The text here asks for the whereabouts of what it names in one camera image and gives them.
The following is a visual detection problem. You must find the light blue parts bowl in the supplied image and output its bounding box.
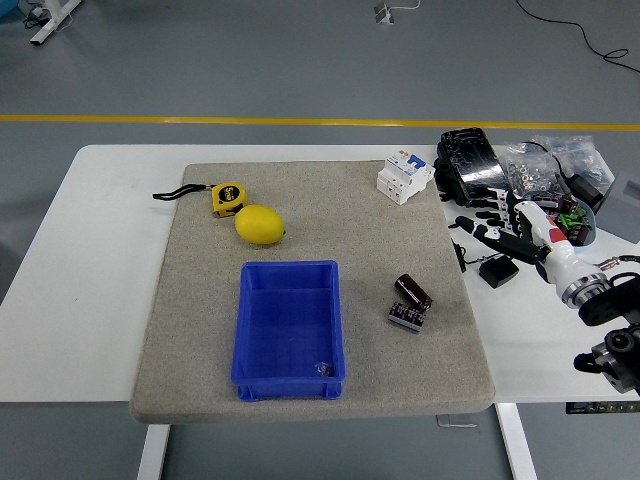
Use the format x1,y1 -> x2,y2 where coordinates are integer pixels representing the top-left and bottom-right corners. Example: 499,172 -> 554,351
529,192 -> 599,249

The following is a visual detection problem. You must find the small black adapter with cord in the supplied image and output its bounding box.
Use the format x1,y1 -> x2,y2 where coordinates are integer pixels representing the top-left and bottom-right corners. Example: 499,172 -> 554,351
451,238 -> 521,290

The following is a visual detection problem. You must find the glossy black device case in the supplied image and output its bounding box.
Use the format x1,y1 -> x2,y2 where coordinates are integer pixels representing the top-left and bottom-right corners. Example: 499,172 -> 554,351
434,127 -> 516,209

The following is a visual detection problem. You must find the white circuit breaker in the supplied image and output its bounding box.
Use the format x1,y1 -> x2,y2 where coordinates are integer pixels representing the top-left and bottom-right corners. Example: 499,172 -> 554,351
375,151 -> 436,206

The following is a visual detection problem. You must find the yellow lemon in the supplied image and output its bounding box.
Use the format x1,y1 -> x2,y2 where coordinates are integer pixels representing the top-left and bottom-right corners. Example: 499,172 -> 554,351
234,203 -> 287,246

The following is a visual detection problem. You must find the dark cylindrical battery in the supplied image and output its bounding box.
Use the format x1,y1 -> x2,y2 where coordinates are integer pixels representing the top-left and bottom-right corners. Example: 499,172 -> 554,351
393,272 -> 434,308
386,301 -> 429,334

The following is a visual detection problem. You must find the black floor cable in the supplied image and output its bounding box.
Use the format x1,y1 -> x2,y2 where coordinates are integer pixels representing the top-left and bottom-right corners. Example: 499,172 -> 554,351
514,0 -> 640,76

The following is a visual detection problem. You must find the clear bracket under table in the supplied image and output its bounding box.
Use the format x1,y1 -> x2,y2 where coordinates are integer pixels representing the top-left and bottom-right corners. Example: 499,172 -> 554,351
435,413 -> 479,429

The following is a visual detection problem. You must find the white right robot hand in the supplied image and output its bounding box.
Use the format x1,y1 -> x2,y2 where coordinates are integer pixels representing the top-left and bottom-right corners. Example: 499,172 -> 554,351
448,187 -> 599,299

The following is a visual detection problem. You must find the white background table frame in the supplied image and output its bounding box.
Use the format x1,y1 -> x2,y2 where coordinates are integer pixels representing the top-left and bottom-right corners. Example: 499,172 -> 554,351
29,0 -> 84,47

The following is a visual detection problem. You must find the clear bag of screws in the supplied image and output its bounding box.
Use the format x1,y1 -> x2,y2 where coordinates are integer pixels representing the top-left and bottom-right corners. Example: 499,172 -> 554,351
530,133 -> 617,184

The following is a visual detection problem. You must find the yellow tape measure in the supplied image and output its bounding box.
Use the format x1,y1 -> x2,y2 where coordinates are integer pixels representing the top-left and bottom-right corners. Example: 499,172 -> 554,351
152,182 -> 248,219

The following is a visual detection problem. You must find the grey box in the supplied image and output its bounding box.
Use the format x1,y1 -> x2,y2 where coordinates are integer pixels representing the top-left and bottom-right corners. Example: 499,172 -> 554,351
594,169 -> 640,246

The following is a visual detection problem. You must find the clear bag of nuts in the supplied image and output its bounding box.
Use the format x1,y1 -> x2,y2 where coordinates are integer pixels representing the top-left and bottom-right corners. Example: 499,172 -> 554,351
499,141 -> 569,195

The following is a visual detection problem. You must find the white table leg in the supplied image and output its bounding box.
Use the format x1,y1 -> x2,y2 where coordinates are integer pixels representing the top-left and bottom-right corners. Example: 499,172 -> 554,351
135,424 -> 171,480
494,402 -> 539,480

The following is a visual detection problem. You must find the blue plastic box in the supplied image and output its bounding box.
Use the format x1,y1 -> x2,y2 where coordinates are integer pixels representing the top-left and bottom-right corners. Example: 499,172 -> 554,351
229,258 -> 347,403

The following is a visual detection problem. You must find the grey-brown mat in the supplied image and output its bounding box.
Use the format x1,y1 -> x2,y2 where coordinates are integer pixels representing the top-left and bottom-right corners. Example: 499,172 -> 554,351
128,159 -> 497,426

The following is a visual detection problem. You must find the black power adapter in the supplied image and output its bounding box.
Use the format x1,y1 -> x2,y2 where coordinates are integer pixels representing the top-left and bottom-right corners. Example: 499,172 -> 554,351
567,172 -> 609,211

